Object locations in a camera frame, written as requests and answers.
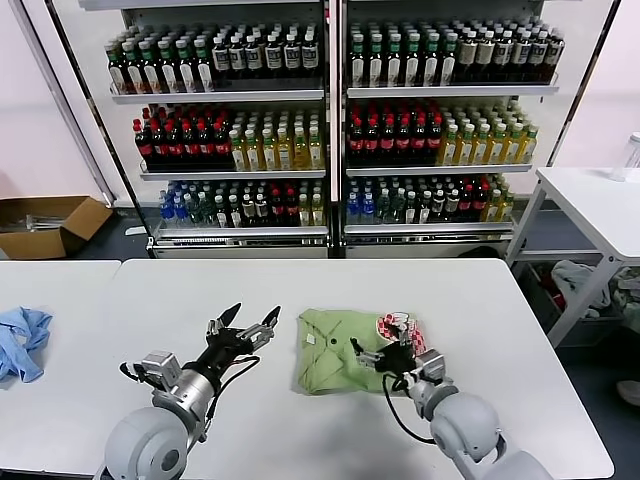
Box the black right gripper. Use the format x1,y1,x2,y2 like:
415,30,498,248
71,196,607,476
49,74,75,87
350,321,417,375

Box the open cardboard box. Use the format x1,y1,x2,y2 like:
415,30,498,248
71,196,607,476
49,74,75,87
0,194,115,261

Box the beverage display cabinet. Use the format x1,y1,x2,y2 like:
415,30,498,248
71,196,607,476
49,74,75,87
339,0,562,260
77,0,333,260

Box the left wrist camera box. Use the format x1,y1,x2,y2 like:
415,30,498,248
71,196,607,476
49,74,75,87
134,352,181,396

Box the clear plastic jar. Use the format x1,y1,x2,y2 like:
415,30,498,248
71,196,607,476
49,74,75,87
612,132,640,184

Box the light green t-shirt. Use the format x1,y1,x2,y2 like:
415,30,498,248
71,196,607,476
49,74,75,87
291,307,434,399

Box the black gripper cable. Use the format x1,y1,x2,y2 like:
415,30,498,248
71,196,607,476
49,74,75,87
382,372,436,444
199,355,262,444

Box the dark bottle black-white label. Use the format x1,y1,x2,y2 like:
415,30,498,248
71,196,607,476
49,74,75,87
283,32,302,76
494,30,513,84
229,34,248,76
264,33,284,76
212,35,232,77
546,32,566,84
512,30,530,84
245,34,265,76
300,32,320,76
529,31,548,84

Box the dark bottle green cap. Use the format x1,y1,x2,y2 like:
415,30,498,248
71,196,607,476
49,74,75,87
157,41,179,95
174,40,197,94
193,39,215,94
139,42,161,95
367,33,385,89
386,33,404,89
422,34,441,89
404,33,423,89
123,43,145,95
440,35,458,87
106,45,127,95
350,34,368,89

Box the grey white cloth pile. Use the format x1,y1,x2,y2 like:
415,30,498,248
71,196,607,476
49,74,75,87
552,259,614,321

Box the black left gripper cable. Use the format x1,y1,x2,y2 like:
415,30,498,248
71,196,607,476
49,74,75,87
199,355,262,444

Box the pale green cloth pile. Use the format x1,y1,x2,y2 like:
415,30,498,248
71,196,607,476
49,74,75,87
612,269,640,314

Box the cola bottle red cap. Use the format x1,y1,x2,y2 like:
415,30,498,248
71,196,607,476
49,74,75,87
395,115,413,166
132,119,152,169
411,115,429,166
427,115,444,166
348,115,365,166
364,115,381,166
213,118,231,169
379,115,397,166
197,119,215,169
181,119,199,169
150,119,168,169
166,119,184,169

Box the dark bottle beige label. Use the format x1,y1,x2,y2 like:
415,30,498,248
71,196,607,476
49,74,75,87
458,30,478,84
476,30,495,84

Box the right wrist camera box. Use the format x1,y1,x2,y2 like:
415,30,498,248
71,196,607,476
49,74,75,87
412,351,447,386

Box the white side table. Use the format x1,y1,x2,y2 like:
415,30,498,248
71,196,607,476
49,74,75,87
504,167,640,351

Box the grey storage bin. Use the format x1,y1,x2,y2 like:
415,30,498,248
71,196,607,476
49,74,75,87
517,262,636,351

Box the crumpled light blue garment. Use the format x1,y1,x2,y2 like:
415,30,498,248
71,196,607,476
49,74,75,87
0,306,55,385

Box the glass cabinet door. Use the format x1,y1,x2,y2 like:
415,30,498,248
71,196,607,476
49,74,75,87
546,0,625,169
8,0,150,246

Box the silver metal rods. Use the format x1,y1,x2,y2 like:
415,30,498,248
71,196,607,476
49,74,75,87
26,214,61,234

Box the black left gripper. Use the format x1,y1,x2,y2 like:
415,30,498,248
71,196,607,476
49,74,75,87
192,301,283,384

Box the dark red cloth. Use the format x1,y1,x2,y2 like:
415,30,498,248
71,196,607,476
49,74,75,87
542,274,569,311

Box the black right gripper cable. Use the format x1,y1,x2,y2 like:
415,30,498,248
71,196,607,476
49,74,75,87
382,372,436,444

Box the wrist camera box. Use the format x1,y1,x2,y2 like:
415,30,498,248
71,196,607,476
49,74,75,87
134,352,181,396
412,351,447,386

